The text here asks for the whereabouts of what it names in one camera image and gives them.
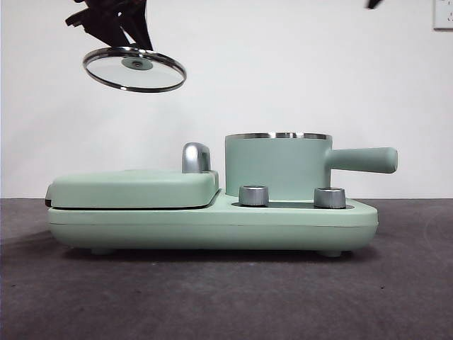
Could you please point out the glass lid with green knob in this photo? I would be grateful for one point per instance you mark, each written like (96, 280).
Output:
(106, 69)

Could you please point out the mint green breakfast machine base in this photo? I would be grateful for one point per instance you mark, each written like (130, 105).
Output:
(212, 226)

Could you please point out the white wall socket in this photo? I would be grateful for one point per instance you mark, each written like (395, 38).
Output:
(444, 16)

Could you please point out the silver control knob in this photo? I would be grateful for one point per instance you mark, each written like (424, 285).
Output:
(253, 195)
(329, 197)

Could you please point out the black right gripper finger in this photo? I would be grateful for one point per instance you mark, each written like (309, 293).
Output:
(373, 3)

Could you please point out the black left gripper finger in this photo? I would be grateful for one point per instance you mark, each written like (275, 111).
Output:
(143, 28)
(113, 33)

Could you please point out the mint green hinged grill lid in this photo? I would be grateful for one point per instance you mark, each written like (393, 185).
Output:
(134, 187)

